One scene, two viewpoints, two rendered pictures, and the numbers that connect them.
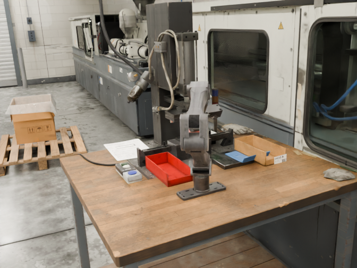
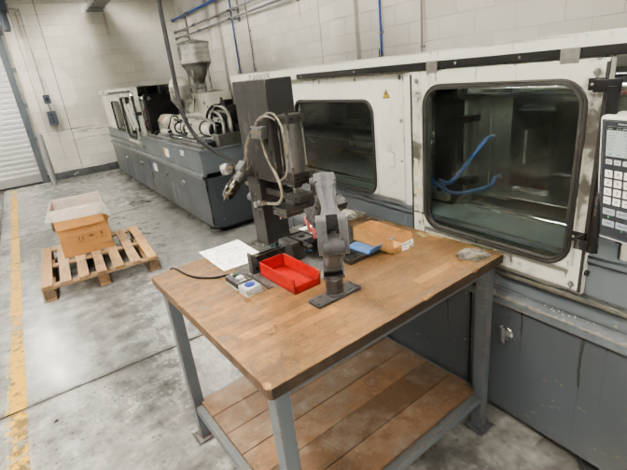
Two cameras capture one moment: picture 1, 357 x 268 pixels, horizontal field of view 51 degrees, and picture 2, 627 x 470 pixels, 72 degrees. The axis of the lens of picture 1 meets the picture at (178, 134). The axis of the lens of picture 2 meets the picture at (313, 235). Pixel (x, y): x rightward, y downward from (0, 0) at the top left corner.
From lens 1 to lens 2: 0.22 m
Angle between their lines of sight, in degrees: 10
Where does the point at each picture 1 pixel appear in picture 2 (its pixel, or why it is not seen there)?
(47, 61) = (77, 148)
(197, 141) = (338, 243)
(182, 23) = (282, 102)
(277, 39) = (383, 110)
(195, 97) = (325, 193)
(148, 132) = (226, 223)
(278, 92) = (388, 168)
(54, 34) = (82, 114)
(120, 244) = (268, 373)
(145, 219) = (284, 338)
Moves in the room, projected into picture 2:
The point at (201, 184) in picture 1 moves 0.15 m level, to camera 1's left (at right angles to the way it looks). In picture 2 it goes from (335, 287) to (293, 296)
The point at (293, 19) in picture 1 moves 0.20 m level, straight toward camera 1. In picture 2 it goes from (400, 87) to (405, 89)
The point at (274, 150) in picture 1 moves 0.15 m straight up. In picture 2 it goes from (398, 236) to (397, 203)
